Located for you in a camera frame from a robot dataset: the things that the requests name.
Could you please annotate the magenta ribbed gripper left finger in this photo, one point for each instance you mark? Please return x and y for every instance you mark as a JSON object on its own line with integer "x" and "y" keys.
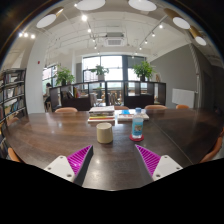
{"x": 73, "y": 167}

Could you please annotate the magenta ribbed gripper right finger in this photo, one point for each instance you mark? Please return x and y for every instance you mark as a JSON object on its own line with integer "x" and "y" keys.
{"x": 153, "y": 166}

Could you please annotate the clear plastic water bottle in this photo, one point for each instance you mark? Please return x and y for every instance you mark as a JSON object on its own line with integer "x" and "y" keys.
{"x": 137, "y": 124}

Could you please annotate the red round coaster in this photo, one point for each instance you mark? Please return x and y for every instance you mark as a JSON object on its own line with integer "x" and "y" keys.
{"x": 136, "y": 139}

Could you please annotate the cream ceramic cup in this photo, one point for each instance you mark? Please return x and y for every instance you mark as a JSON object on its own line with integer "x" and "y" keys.
{"x": 104, "y": 133}

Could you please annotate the orange chair right side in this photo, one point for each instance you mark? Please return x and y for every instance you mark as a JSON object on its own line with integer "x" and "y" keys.
{"x": 216, "y": 148}

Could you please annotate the orange chair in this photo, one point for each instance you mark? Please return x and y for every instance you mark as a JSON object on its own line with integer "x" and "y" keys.
{"x": 155, "y": 107}
{"x": 216, "y": 148}
{"x": 181, "y": 106}
{"x": 66, "y": 110}

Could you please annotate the stack of books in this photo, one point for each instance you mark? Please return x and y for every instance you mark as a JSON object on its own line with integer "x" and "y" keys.
{"x": 101, "y": 114}

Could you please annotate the orange chair far middle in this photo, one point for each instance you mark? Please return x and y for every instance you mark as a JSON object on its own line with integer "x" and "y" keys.
{"x": 155, "y": 107}

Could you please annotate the orange chair far left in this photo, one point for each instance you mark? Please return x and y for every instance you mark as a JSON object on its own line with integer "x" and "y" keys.
{"x": 66, "y": 110}

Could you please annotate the orange chair far right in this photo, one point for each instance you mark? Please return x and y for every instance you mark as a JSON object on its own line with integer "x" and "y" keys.
{"x": 181, "y": 106}

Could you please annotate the seated person in background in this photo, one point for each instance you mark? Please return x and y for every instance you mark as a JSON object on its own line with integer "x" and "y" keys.
{"x": 47, "y": 95}

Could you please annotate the dark low shelving unit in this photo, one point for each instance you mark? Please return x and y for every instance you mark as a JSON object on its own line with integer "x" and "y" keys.
{"x": 131, "y": 94}

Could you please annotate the potted plant left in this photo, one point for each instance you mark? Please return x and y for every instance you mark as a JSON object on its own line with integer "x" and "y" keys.
{"x": 63, "y": 76}

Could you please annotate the potted plant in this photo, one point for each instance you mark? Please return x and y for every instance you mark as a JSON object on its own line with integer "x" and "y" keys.
{"x": 143, "y": 70}
{"x": 63, "y": 76}
{"x": 100, "y": 72}

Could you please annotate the potted plant right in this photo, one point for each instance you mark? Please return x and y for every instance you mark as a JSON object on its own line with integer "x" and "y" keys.
{"x": 143, "y": 70}

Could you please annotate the potted plant middle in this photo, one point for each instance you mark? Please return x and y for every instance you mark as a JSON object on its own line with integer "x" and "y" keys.
{"x": 100, "y": 72}

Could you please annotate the tall bookshelf left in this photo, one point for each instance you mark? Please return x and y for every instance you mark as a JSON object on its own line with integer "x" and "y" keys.
{"x": 12, "y": 95}

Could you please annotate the ceiling air conditioner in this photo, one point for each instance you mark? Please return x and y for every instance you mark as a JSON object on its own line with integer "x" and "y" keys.
{"x": 114, "y": 39}

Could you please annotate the round ceiling lamp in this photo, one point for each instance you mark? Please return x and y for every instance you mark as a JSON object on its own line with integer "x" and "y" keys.
{"x": 87, "y": 5}

